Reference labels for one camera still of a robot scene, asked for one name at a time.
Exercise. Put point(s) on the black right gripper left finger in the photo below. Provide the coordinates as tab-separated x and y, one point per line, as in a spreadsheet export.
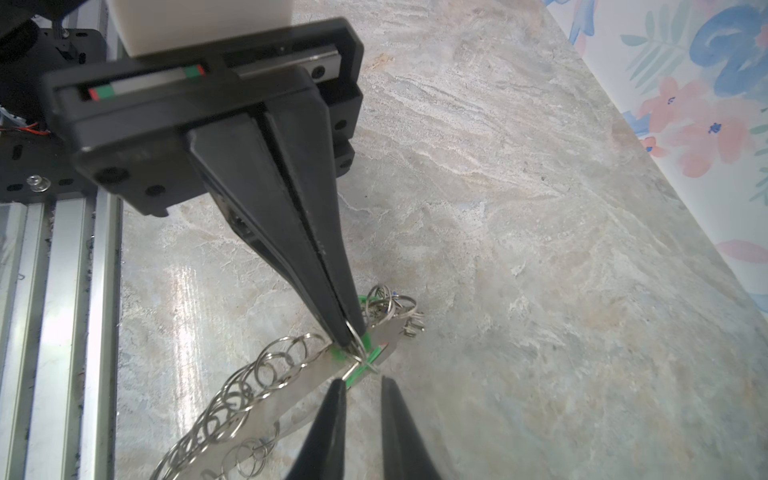
322	454

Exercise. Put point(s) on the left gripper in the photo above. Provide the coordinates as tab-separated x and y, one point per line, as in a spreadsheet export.
125	123

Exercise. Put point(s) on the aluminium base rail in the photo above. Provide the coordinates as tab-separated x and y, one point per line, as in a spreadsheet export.
60	280

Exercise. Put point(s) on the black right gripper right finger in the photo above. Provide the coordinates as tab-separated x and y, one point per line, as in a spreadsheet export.
404	453

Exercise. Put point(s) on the green key tag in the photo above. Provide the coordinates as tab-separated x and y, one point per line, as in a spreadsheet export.
360	354

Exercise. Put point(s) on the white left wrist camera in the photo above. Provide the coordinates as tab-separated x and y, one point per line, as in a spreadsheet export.
152	26

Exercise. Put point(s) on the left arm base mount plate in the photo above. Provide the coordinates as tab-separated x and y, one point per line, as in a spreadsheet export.
35	165

